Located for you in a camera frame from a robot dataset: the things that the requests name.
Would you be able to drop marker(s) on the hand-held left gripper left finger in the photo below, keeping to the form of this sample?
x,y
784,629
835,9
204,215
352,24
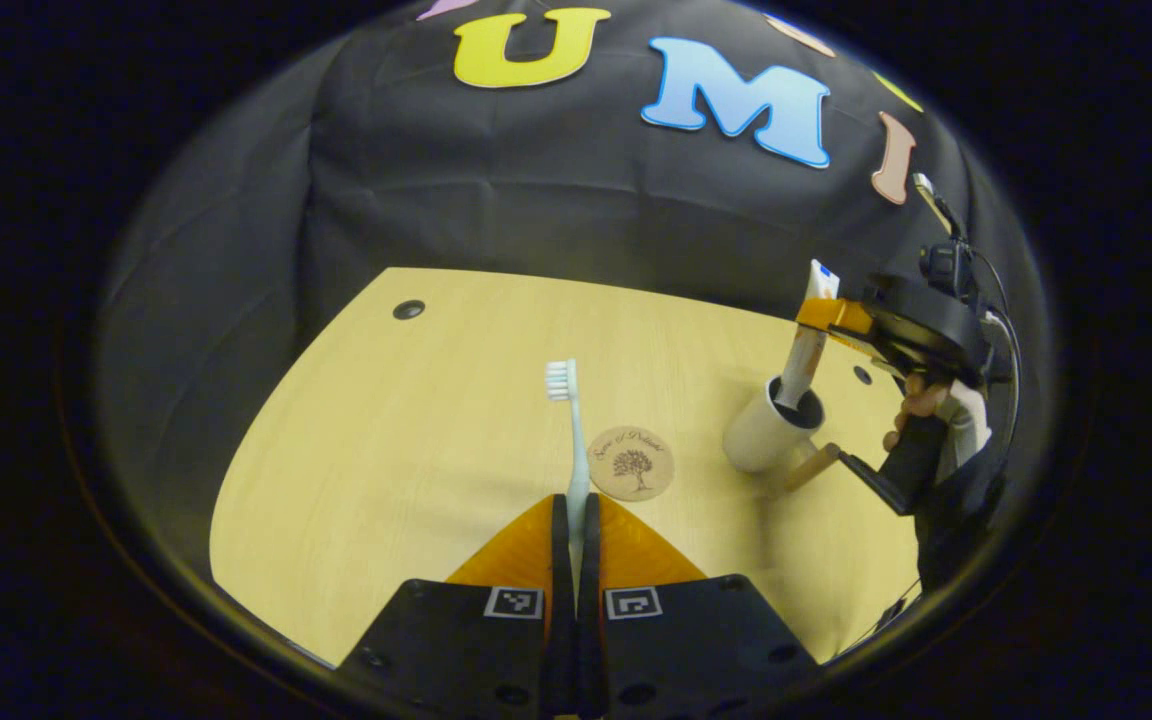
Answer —
x,y
560,620

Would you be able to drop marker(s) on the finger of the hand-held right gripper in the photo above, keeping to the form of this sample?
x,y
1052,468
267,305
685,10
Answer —
x,y
831,315

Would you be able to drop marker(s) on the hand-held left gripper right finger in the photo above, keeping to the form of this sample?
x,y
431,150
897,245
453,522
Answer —
x,y
591,620

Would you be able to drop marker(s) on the white toothpaste tube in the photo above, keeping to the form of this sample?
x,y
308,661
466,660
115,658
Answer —
x,y
806,360

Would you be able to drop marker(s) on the white cup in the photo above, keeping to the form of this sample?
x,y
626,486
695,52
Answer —
x,y
761,435

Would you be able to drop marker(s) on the round brown coaster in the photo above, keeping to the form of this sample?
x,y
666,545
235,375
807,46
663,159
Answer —
x,y
630,464

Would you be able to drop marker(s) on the pale blue toothbrush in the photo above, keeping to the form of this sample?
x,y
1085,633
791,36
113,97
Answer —
x,y
577,450

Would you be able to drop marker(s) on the black desk grommet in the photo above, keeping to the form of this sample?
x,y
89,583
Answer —
x,y
409,309
862,375

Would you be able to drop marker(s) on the black backdrop cloth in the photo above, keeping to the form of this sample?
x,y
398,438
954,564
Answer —
x,y
536,180

